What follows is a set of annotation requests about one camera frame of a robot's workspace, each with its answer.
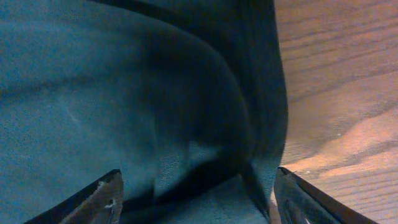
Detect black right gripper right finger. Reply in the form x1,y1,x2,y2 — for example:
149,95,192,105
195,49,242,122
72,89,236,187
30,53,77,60
274,167,378,224

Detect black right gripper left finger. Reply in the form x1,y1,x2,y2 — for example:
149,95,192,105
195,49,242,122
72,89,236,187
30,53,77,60
25,169,124,224

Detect black polo shirt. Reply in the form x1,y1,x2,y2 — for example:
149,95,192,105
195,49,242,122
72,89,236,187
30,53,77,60
1,0,287,223

